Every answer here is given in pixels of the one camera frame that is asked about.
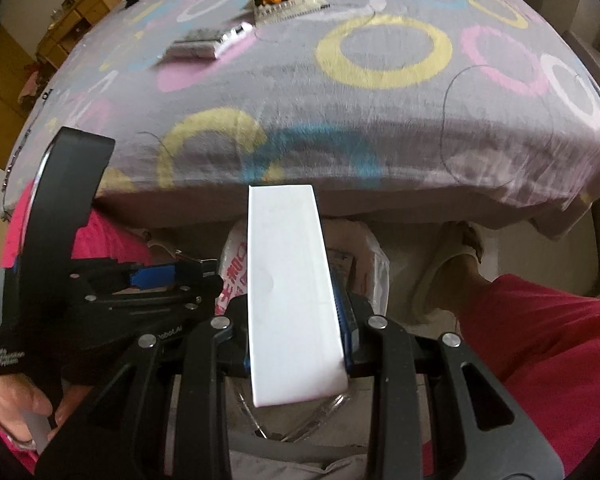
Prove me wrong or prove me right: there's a silver packet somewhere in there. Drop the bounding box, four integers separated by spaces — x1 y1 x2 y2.
160 22 256 63

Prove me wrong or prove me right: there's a person's left forearm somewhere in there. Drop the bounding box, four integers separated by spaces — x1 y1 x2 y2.
0 400 36 478

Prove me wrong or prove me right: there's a person's right foot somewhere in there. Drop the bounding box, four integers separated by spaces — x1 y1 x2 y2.
425 252 486 311

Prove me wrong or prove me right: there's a white snack wrapper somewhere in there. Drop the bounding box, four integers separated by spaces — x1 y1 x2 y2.
252 0 328 26

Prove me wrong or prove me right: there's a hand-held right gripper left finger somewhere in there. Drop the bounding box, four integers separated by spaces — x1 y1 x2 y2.
35 295 253 480

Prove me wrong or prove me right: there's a grey ring-patterned bed sheet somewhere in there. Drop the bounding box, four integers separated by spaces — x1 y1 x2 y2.
2 0 600 241

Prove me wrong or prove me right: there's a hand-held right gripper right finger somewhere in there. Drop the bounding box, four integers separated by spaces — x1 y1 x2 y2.
330 265 566 480

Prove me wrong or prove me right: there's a wooden desk with drawers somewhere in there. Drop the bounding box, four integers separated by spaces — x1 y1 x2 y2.
35 0 141 68

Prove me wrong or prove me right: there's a white cardboard box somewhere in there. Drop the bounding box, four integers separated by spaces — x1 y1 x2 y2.
247 184 350 408

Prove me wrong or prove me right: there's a person's left hand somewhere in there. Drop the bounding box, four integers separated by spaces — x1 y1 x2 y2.
0 372 78 461

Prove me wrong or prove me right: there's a beige slipper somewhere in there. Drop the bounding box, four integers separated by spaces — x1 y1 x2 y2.
412 220 485 318

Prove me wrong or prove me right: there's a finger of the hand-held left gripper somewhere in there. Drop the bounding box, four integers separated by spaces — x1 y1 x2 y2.
75 257 221 293
86 290 204 314

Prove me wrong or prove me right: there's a pink cloth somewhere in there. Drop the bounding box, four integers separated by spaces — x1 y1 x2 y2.
22 67 41 98

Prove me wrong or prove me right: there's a person's right leg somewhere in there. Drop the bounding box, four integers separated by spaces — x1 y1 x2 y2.
455 272 600 480

